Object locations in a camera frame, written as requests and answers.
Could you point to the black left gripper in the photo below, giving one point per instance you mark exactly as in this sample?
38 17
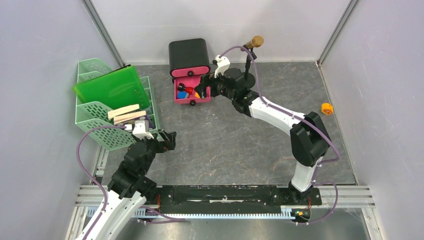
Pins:
165 145

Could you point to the white cable duct strip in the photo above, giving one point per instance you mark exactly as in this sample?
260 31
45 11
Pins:
282 214

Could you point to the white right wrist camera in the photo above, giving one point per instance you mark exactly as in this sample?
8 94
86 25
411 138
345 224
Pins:
222 64

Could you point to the gold microphone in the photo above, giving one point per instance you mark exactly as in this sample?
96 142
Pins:
256 42

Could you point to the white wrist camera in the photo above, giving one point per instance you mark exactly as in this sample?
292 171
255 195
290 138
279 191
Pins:
139 129
222 64

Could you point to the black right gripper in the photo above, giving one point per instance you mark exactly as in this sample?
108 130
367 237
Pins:
207 80

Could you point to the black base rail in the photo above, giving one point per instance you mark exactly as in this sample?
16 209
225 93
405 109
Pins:
230 199

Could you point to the green mesh file rack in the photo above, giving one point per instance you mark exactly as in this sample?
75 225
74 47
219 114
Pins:
94 115

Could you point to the orange tape measure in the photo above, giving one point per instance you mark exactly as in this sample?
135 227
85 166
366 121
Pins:
327 108

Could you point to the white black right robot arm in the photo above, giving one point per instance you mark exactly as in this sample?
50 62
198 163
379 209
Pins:
308 135

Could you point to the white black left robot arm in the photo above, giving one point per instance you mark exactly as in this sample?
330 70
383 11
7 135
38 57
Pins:
129 187

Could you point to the red black stamp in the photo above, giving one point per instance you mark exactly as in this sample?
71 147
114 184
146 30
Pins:
183 88

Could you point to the green clip file folder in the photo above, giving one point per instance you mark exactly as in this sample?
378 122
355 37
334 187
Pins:
116 89

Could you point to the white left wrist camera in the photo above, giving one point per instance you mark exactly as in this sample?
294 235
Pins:
139 129

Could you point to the blue eraser block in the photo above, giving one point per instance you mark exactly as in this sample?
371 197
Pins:
182 95

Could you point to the black pink drawer organizer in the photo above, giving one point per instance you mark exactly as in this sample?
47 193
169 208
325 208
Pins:
188 61

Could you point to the black microphone stand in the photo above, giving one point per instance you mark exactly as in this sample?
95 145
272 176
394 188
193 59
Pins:
248 71

